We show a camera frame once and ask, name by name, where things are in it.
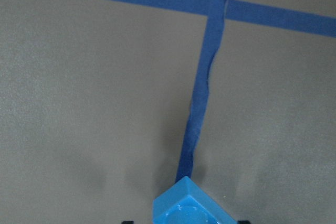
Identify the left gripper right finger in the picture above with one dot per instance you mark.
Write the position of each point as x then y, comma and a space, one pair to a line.
243, 222

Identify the small blue toy block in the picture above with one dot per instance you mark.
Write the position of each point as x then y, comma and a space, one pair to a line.
185, 202

